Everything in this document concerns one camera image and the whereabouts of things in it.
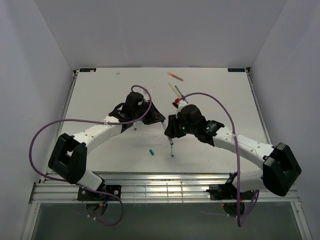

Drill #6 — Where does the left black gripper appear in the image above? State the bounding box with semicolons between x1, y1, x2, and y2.
133;99;166;126

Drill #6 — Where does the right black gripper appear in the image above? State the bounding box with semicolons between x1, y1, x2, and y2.
164;113;197;139

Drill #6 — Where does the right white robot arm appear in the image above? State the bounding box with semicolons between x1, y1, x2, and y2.
164;104;302;199

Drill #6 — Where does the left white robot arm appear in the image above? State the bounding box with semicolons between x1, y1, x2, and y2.
48;92;166;200

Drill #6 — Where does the yellow slim pen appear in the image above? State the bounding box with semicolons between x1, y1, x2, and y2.
168;82;182;99

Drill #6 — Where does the orange highlighter pen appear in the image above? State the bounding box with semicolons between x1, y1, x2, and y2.
167;72;184;82

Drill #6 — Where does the right blue corner label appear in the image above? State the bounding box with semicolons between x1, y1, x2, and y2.
227;68;246;73

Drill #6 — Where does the blue corner label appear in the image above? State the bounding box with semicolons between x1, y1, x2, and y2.
227;68;246;73
79;68;97;73

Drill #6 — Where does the left blue corner label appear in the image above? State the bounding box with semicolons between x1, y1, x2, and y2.
79;68;97;73

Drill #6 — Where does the aluminium frame rail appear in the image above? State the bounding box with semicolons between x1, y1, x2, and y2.
29;172;301;204

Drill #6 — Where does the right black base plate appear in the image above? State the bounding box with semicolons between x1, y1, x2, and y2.
206;184;255;201

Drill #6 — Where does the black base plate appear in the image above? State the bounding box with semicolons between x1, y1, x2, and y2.
206;184;255;201
76;184;122;202

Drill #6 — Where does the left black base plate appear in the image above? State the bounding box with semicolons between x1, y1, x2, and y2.
76;184;122;202

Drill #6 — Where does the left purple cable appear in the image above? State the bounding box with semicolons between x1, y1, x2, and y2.
28;85;153;227

